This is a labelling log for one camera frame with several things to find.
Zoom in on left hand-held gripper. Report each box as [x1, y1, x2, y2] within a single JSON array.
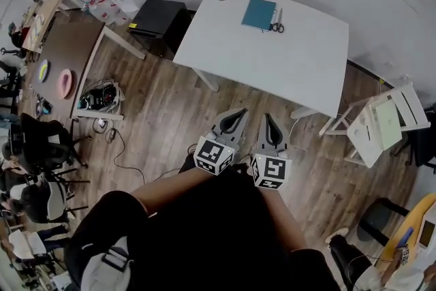
[[193, 108, 249, 177]]

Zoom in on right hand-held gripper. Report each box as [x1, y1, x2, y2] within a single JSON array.
[[249, 112, 294, 190]]

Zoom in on blue notebook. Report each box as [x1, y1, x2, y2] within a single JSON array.
[[240, 0, 277, 30]]

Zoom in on black-handled scissors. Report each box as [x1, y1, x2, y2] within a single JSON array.
[[270, 7, 285, 33]]

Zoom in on person's left forearm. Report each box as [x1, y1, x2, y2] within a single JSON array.
[[131, 165, 219, 215]]

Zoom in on person's right forearm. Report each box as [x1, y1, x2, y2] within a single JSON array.
[[264, 185, 307, 253]]

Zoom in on white square table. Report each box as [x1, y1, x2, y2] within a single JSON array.
[[172, 0, 351, 137]]

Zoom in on black office chair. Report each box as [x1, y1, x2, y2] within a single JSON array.
[[401, 105, 436, 174], [6, 112, 93, 178]]

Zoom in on white box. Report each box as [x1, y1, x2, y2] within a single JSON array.
[[346, 105, 384, 168]]

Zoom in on person's black clothing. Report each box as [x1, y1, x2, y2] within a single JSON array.
[[63, 142, 341, 291]]

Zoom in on pale green box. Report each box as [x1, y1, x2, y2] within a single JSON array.
[[369, 100, 403, 151]]

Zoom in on black stool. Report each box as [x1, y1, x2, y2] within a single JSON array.
[[357, 197, 409, 248]]

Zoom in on black cabinet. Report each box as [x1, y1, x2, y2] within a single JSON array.
[[127, 0, 191, 61]]

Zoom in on white wooden chair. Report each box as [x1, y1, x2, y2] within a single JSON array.
[[318, 81, 432, 168]]

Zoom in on yellow round table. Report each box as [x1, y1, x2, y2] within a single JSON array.
[[379, 193, 436, 270]]

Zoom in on pink plate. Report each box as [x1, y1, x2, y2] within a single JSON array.
[[56, 68, 76, 99]]

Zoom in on white device with screen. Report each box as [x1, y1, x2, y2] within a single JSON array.
[[418, 211, 436, 249]]

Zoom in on brown table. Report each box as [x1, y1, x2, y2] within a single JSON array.
[[29, 12, 146, 120]]

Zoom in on grey chair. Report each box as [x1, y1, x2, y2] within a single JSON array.
[[20, 177, 91, 226]]

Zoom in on grey bag with black buckle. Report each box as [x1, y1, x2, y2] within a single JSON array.
[[80, 236, 136, 291]]

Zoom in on blue and yellow plate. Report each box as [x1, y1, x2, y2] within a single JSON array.
[[36, 59, 50, 83]]

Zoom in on light wooden table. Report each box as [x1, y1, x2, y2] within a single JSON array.
[[20, 0, 86, 54]]

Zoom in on box of tangled cables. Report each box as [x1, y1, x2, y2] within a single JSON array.
[[77, 78, 124, 120]]

